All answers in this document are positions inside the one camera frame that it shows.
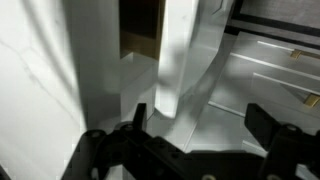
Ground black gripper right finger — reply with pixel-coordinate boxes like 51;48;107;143
244;103;281;150

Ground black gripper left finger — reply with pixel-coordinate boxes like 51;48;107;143
132;103;147;130

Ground white drawer with gold handle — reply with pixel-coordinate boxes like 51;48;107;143
119;0;234;120

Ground grey lower cabinet drawers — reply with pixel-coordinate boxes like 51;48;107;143
186;34;320;156

